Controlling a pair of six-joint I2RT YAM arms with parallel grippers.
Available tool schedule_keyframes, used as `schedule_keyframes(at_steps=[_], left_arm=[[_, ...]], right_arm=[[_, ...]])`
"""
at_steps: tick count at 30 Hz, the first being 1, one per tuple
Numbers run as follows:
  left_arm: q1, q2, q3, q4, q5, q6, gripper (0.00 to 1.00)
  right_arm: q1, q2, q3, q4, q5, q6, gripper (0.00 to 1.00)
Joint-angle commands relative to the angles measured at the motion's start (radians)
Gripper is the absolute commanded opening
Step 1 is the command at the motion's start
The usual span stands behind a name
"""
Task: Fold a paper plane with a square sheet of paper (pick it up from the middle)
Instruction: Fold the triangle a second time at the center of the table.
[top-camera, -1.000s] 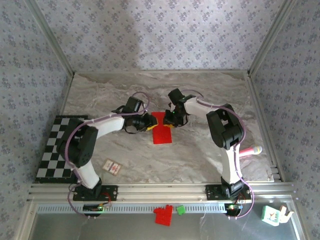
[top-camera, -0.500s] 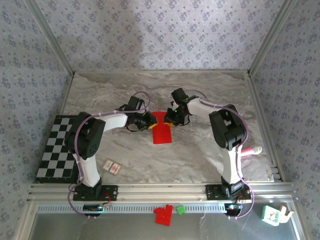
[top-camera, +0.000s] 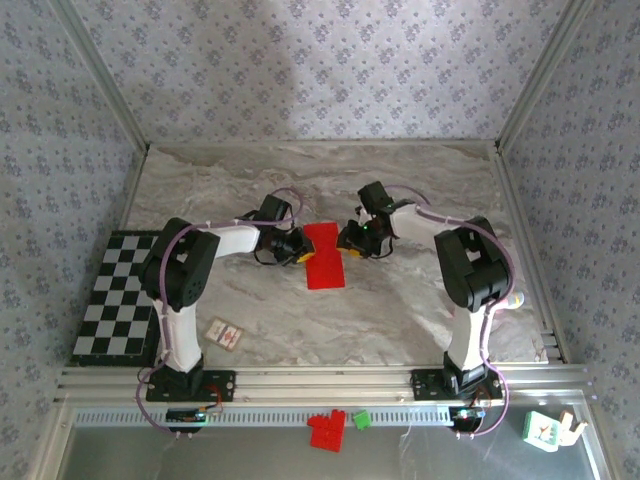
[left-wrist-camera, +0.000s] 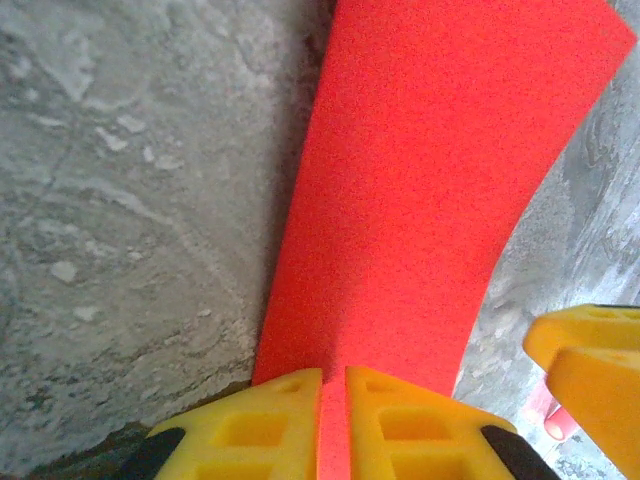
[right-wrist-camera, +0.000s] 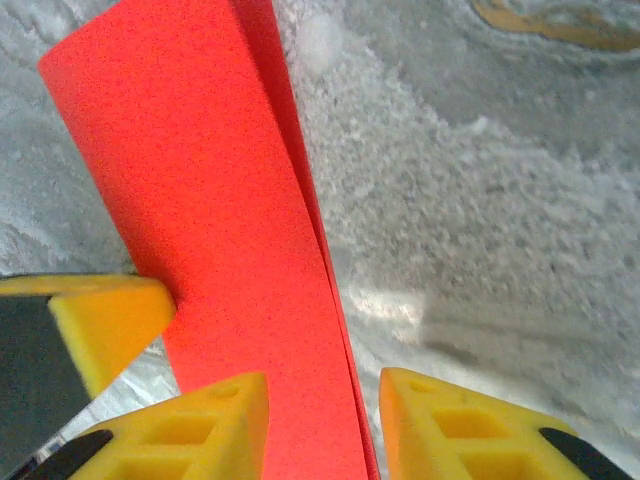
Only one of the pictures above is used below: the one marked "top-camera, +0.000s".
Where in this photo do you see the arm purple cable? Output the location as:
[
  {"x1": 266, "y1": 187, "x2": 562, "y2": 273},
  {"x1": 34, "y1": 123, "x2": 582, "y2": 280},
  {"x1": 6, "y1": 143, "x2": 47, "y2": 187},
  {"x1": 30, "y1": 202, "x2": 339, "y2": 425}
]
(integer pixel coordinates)
[
  {"x1": 389, "y1": 184, "x2": 515, "y2": 440},
  {"x1": 135, "y1": 187, "x2": 305, "y2": 440}
]

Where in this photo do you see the red toy brick stack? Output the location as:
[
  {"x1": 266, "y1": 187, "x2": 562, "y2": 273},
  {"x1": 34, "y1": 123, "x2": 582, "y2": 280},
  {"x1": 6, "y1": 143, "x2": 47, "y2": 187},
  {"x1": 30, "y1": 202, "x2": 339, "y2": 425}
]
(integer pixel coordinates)
[{"x1": 306, "y1": 408, "x2": 347, "y2": 454}]

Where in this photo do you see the black white checkerboard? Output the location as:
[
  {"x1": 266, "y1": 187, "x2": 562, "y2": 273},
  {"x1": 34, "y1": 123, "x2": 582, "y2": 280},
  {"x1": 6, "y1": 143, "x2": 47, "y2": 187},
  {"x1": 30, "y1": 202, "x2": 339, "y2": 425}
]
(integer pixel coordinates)
[{"x1": 71, "y1": 228, "x2": 169, "y2": 370}]

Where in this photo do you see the white green toy clock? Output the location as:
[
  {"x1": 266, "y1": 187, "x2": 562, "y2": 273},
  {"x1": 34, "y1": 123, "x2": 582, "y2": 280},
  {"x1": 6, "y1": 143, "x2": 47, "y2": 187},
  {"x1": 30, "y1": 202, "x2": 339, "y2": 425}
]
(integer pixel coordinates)
[{"x1": 522, "y1": 410, "x2": 564, "y2": 454}]

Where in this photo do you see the aluminium table side rail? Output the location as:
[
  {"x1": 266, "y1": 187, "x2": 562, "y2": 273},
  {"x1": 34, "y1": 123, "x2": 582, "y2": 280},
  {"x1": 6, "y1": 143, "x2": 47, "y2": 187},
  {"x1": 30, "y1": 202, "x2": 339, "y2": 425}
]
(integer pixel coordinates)
[
  {"x1": 117, "y1": 144, "x2": 152, "y2": 234},
  {"x1": 492, "y1": 147, "x2": 571, "y2": 365}
]

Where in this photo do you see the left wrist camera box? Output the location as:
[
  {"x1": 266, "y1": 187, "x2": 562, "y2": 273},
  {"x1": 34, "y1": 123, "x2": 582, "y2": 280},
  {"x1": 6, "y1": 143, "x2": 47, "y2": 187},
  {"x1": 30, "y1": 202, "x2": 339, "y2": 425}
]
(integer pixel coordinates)
[{"x1": 257, "y1": 194, "x2": 292, "y2": 224}]

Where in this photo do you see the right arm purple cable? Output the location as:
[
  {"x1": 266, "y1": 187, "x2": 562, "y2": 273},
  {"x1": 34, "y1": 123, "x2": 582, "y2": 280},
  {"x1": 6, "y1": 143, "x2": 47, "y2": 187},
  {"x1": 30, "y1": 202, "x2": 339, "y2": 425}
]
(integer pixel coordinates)
[{"x1": 389, "y1": 184, "x2": 515, "y2": 440}]

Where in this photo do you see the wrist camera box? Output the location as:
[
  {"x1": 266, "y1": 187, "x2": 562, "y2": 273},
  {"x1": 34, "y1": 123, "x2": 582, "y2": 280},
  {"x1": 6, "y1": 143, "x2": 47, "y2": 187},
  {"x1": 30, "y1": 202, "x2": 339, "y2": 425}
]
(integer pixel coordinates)
[
  {"x1": 357, "y1": 181, "x2": 395, "y2": 221},
  {"x1": 257, "y1": 194, "x2": 292, "y2": 224}
]

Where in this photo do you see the aluminium front rail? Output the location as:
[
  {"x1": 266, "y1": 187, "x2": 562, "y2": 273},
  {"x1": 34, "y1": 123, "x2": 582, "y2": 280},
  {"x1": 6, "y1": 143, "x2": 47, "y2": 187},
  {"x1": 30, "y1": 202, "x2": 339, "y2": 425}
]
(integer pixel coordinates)
[{"x1": 53, "y1": 363, "x2": 596, "y2": 404}]

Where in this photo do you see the grey slotted cable duct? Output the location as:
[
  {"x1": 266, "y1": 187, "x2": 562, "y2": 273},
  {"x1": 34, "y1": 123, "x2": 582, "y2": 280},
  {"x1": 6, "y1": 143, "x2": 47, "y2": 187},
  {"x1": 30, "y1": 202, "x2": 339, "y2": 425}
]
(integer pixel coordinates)
[{"x1": 72, "y1": 404, "x2": 454, "y2": 429}]

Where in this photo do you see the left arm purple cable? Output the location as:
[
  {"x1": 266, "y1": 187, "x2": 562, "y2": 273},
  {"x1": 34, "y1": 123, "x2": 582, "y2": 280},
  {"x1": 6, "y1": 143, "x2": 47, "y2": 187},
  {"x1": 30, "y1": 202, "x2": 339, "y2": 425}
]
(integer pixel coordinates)
[{"x1": 135, "y1": 187, "x2": 305, "y2": 440}]

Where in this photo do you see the beige wooden toy piece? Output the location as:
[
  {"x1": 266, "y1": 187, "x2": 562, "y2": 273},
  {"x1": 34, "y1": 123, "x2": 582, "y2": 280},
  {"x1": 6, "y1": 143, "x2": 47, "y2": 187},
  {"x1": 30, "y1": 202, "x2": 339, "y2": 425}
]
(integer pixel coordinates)
[{"x1": 557, "y1": 410, "x2": 589, "y2": 449}]

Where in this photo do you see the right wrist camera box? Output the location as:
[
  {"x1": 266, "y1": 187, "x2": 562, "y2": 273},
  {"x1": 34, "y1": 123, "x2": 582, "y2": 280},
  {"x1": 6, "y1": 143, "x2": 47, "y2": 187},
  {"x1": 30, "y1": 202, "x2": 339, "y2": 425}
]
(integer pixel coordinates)
[{"x1": 357, "y1": 181, "x2": 395, "y2": 221}]

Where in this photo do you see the aluminium frame post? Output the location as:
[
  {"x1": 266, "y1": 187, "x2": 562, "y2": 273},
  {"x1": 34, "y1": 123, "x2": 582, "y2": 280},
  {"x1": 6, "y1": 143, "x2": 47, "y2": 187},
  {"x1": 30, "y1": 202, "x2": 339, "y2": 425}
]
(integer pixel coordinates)
[
  {"x1": 49, "y1": 0, "x2": 152, "y2": 154},
  {"x1": 494, "y1": 0, "x2": 597, "y2": 156}
]

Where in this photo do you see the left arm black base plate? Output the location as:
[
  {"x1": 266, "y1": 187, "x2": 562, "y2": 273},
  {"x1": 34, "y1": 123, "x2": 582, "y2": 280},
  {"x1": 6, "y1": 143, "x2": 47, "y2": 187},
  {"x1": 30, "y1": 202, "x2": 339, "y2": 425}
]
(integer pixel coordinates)
[{"x1": 145, "y1": 369, "x2": 237, "y2": 404}]

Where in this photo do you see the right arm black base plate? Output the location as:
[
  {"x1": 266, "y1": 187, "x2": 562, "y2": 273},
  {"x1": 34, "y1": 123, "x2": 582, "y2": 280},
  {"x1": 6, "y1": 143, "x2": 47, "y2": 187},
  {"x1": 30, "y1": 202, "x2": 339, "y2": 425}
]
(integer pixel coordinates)
[{"x1": 410, "y1": 368, "x2": 504, "y2": 401}]

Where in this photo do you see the steel sheet shelf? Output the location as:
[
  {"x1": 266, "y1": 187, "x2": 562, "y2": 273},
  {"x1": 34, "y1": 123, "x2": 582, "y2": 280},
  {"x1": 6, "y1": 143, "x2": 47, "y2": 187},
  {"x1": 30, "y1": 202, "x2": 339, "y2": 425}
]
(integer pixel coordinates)
[{"x1": 62, "y1": 424, "x2": 609, "y2": 480}]

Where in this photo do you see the red paper sheet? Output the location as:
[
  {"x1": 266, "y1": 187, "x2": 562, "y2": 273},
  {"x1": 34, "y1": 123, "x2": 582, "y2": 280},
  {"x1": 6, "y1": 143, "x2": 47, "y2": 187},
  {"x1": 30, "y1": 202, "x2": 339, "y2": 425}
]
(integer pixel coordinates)
[{"x1": 303, "y1": 221, "x2": 347, "y2": 290}]

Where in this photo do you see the small printed playing card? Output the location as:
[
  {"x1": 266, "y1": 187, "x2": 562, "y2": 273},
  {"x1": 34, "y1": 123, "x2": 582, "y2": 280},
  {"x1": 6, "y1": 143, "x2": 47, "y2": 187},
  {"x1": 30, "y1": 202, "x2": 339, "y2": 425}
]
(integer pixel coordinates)
[{"x1": 203, "y1": 317, "x2": 245, "y2": 354}]

